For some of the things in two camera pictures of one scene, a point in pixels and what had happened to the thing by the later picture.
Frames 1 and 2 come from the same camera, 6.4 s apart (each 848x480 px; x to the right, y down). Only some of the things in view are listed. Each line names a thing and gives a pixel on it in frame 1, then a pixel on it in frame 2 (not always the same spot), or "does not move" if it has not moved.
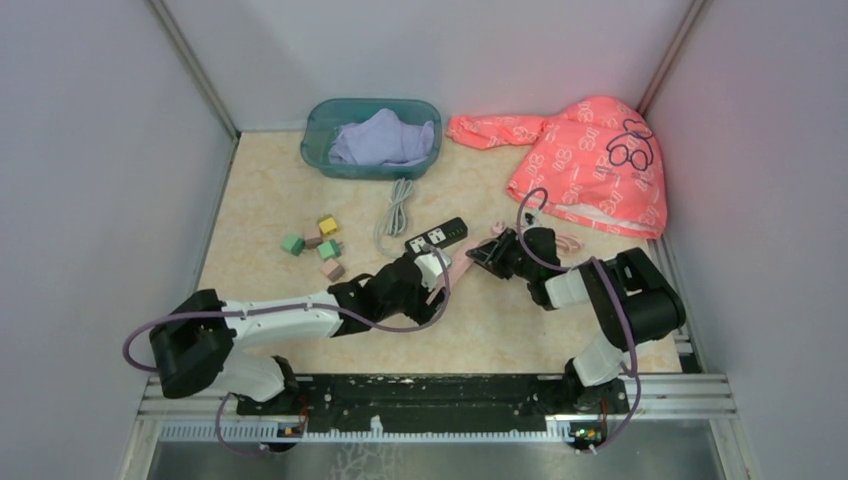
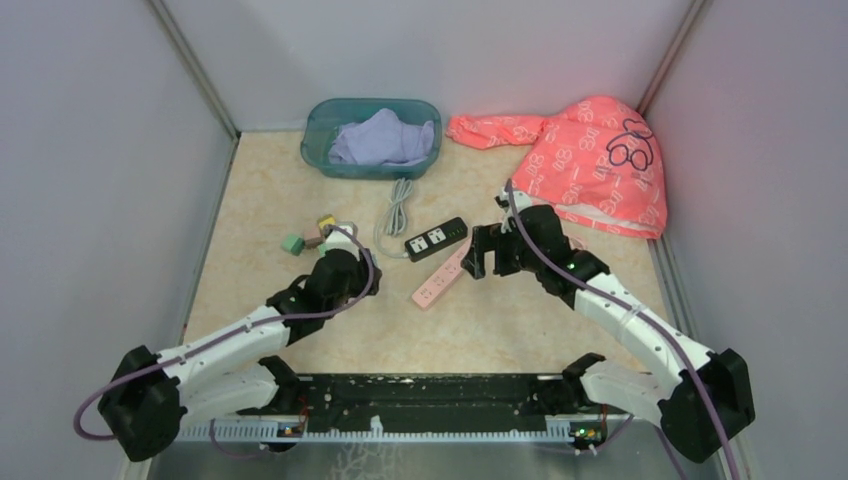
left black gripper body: (415, 304) → (357, 285)
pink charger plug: (312, 238) does not move
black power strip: (438, 236) does not move
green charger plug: (294, 244) does not move
